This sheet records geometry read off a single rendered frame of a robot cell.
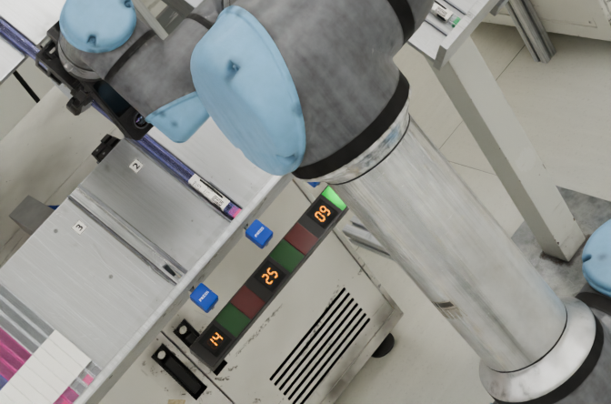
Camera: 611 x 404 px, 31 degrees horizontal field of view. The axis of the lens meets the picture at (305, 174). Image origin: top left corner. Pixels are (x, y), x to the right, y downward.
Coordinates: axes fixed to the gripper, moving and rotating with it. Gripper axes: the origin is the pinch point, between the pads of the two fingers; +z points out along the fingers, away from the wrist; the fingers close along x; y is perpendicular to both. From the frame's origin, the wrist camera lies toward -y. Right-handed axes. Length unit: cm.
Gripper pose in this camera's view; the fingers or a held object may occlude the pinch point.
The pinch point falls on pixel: (93, 99)
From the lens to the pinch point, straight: 150.3
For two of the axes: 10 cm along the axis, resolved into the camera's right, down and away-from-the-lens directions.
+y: -7.4, -6.7, -0.8
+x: -6.3, 7.3, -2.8
